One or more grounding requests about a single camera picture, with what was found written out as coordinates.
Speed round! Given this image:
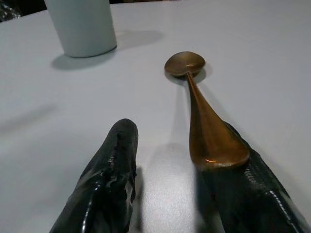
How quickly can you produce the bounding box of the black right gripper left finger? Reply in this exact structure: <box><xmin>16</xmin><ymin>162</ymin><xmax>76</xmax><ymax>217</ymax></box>
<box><xmin>48</xmin><ymin>118</ymin><xmax>144</xmax><ymax>233</ymax></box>

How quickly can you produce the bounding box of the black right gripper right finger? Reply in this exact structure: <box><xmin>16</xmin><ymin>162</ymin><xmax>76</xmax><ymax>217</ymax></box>
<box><xmin>196</xmin><ymin>121</ymin><xmax>311</xmax><ymax>233</ymax></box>

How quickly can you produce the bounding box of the bronze metal spoon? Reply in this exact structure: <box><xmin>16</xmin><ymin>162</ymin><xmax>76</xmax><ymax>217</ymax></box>
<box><xmin>164</xmin><ymin>50</ymin><xmax>251</xmax><ymax>169</ymax></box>

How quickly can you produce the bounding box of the pale green ceramic mug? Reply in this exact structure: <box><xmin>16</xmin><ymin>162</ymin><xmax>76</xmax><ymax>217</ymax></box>
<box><xmin>43</xmin><ymin>0</ymin><xmax>118</xmax><ymax>59</ymax></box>

